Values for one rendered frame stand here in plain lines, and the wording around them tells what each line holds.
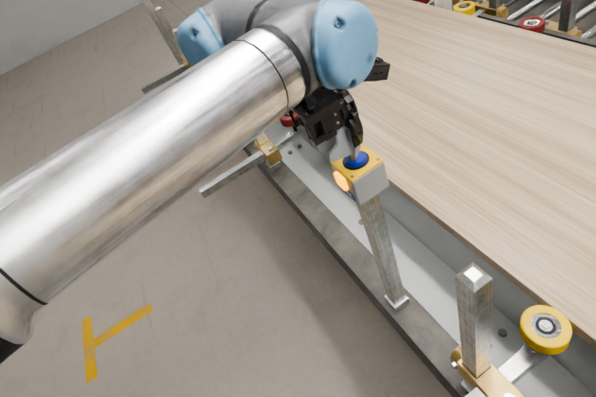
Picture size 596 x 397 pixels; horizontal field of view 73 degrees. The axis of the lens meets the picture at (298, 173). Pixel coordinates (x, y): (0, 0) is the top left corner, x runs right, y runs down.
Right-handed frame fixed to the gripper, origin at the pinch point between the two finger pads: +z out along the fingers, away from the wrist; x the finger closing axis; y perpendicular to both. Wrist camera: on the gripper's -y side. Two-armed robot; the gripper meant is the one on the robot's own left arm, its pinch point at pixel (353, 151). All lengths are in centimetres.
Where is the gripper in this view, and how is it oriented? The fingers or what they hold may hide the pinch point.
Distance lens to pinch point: 70.7
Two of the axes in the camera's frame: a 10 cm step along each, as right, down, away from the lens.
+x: 4.8, 4.9, -7.3
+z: 3.1, 6.8, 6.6
